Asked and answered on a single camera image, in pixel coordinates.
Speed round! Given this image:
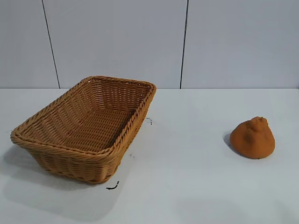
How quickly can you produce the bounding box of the tan woven wicker basket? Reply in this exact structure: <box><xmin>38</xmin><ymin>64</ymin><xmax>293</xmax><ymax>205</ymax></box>
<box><xmin>10</xmin><ymin>75</ymin><xmax>157</xmax><ymax>185</ymax></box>

